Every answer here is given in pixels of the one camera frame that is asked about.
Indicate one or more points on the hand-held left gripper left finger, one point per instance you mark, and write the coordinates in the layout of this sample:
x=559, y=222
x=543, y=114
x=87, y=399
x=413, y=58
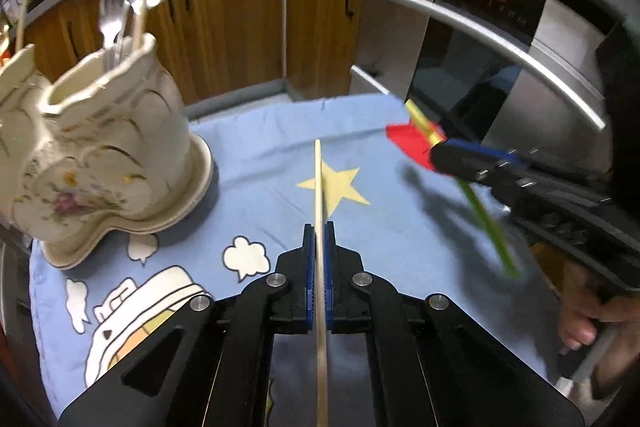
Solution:
x=310, y=272

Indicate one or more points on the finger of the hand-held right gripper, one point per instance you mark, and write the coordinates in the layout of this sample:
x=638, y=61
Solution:
x=460, y=164
x=480, y=151

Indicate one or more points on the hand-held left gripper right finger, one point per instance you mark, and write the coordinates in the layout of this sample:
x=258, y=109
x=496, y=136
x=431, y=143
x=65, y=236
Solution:
x=329, y=272

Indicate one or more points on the red artificial flower green stem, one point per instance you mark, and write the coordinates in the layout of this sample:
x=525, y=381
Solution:
x=487, y=219

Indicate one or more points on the steel fork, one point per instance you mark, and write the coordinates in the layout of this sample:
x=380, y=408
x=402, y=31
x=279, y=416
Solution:
x=110, y=22

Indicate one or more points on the person's right hand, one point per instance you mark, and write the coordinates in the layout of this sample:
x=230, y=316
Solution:
x=580, y=312

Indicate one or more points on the stainless steel oven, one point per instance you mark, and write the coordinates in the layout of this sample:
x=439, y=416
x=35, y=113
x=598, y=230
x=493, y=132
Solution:
x=480, y=37

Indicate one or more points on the blue cartoon printed cloth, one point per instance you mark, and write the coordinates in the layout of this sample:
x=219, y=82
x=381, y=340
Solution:
x=280, y=147

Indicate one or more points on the wooden kitchen cabinet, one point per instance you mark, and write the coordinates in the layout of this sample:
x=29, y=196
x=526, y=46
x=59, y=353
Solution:
x=240, y=17

